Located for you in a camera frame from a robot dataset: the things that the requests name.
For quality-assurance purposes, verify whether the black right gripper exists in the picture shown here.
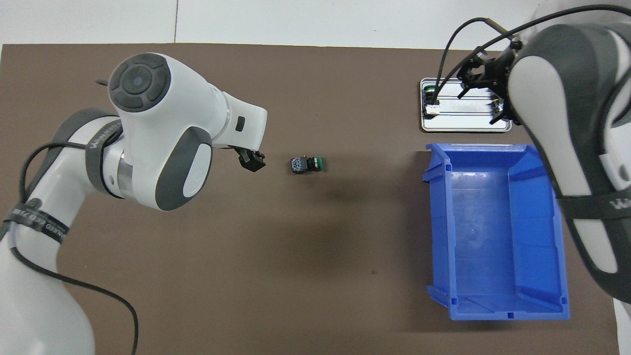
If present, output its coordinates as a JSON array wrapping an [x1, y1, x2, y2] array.
[[457, 44, 516, 125]]

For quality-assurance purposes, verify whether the green push button switch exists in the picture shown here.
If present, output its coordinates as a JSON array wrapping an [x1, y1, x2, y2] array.
[[290, 155, 326, 174], [424, 85, 442, 118]]

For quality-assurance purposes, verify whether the silver metal tray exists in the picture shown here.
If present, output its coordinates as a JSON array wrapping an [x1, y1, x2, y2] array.
[[420, 77, 513, 133]]

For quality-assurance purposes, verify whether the brown table mat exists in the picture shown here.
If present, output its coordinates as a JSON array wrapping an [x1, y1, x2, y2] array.
[[0, 43, 619, 355]]

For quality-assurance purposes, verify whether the blue plastic storage bin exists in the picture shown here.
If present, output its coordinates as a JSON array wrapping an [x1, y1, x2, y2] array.
[[422, 142, 571, 321]]

